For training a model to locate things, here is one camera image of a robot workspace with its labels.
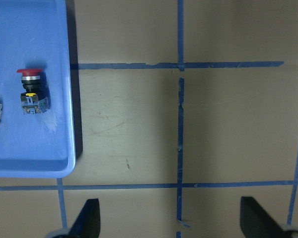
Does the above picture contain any red emergency stop button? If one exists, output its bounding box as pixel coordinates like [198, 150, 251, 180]
[16, 68, 50, 115]

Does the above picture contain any blue plastic tray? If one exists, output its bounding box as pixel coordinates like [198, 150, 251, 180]
[0, 0, 76, 178]

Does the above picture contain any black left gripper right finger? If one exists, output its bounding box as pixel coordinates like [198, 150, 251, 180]
[240, 196, 298, 238]

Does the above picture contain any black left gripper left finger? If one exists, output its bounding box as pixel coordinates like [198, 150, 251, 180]
[46, 198, 100, 238]

